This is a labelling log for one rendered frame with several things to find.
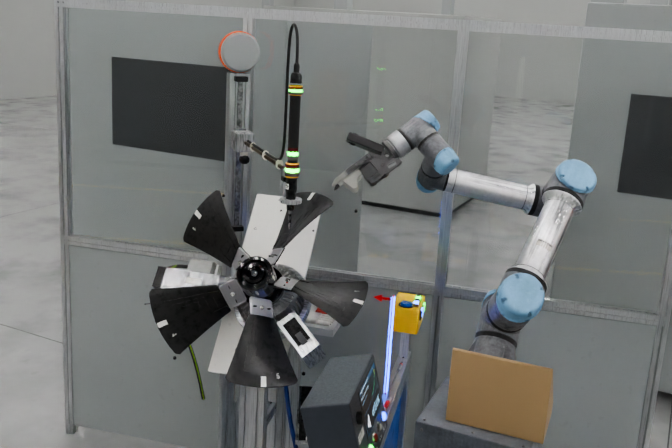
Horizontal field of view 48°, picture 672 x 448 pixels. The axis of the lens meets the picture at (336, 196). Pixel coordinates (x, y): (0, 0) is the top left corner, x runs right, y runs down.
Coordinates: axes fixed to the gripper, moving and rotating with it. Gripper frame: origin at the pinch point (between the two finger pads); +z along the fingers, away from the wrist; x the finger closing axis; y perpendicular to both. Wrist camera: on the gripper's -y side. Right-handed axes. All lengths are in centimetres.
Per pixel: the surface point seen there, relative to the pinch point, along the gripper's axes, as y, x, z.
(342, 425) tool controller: 50, -61, 31
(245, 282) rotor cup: 5.3, 18.4, 40.8
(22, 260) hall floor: -158, 374, 223
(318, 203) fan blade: -2.0, 27.7, 7.0
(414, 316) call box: 47, 41, 4
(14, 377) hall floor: -50, 195, 198
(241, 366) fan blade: 26, 9, 55
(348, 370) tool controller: 43, -46, 25
